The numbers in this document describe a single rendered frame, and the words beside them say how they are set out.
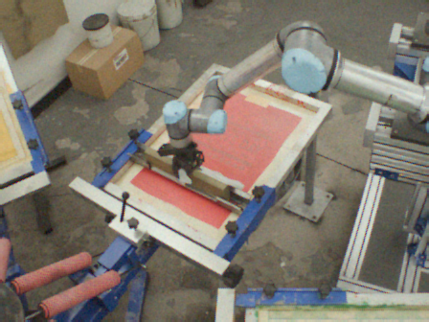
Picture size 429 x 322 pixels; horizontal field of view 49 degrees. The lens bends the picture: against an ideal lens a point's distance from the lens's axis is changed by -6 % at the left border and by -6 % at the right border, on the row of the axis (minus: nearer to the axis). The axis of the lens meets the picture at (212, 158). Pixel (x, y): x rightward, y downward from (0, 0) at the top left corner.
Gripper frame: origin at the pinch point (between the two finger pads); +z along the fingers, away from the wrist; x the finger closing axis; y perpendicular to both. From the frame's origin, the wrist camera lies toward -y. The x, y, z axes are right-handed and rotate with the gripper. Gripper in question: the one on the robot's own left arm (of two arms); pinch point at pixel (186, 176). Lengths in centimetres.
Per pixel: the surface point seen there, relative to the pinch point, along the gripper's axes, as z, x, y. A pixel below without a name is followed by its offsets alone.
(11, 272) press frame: -4, -65, -25
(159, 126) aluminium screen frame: 1.7, 16.1, -26.0
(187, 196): 5.3, -4.4, 2.6
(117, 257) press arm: -3.3, -39.9, 2.2
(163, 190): 5.3, -6.4, -7.0
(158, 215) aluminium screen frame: 1.8, -17.6, 0.5
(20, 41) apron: 35, 57, -193
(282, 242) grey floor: 101, 45, 12
